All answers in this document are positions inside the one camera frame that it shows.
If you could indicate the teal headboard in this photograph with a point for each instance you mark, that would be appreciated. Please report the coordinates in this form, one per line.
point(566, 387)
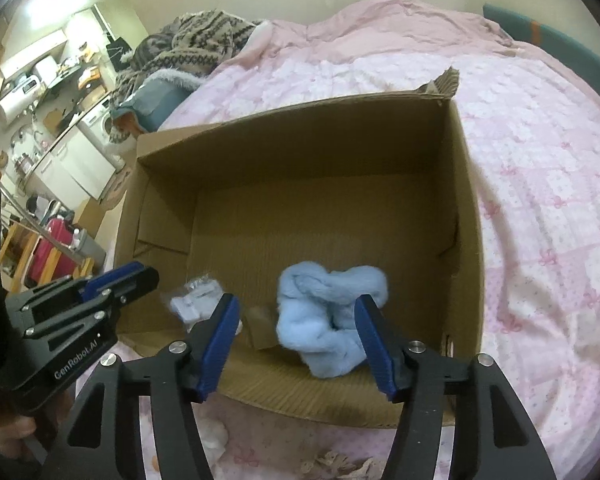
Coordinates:
point(555, 35)

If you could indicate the pink patterned blanket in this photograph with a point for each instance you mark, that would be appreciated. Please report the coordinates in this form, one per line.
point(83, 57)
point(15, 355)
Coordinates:
point(530, 185)

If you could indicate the red suitcase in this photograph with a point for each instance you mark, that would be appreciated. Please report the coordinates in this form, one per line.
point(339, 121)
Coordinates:
point(45, 255)

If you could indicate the small white plastic-wrapped item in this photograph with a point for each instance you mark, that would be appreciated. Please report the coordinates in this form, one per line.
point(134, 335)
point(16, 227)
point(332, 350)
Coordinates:
point(190, 305)

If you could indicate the white water heater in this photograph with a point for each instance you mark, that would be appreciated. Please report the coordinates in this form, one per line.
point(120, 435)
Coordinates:
point(17, 100)

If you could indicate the light blue fluffy sock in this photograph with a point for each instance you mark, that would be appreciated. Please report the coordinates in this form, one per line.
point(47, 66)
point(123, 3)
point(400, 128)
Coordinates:
point(320, 320)

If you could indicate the patterned knit sweater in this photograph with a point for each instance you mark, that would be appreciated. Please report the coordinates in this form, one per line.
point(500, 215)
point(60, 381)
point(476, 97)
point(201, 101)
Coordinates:
point(195, 45)

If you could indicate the white kitchen cabinet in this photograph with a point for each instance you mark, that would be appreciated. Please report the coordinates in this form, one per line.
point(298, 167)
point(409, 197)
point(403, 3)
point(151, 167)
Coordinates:
point(75, 160)

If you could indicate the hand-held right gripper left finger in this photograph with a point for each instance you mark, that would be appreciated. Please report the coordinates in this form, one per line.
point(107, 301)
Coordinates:
point(220, 345)

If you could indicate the metal rail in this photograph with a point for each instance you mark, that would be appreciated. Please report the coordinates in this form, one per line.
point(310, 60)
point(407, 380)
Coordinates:
point(30, 225)

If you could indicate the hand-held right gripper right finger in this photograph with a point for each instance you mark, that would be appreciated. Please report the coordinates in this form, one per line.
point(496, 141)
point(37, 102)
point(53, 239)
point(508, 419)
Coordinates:
point(375, 345)

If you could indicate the teal pillow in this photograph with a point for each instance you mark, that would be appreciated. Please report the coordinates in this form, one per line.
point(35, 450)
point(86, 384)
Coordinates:
point(155, 105)

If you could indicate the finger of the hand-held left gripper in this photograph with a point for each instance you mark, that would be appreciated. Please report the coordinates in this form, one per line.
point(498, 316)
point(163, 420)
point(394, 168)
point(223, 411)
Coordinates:
point(115, 277)
point(140, 282)

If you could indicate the brown cardboard box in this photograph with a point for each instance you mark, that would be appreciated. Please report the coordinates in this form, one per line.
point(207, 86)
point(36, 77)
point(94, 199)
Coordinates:
point(305, 210)

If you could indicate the white crumpled cloth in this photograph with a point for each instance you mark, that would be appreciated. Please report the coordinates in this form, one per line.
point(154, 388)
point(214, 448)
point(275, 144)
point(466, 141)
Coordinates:
point(212, 432)

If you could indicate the white washing machine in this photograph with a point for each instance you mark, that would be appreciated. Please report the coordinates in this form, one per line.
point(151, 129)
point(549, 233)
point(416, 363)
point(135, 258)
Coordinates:
point(97, 125)

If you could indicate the person's left hand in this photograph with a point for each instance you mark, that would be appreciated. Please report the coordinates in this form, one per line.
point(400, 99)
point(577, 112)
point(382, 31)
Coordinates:
point(10, 432)

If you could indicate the beige lace cloth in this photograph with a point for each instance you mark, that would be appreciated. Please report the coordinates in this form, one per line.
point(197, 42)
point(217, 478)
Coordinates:
point(340, 465)

